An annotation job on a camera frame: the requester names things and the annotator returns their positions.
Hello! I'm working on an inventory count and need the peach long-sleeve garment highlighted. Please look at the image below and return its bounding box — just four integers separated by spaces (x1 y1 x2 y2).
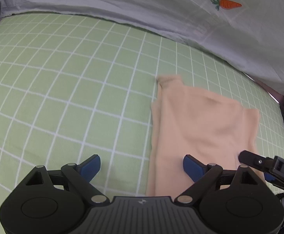
146 75 260 198

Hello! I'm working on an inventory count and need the green checked bed sheet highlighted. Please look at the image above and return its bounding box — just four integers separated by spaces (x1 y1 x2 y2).
0 13 284 233

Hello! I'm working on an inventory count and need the grey carrot-print quilt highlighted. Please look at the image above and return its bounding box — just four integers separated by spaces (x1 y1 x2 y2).
0 0 284 94

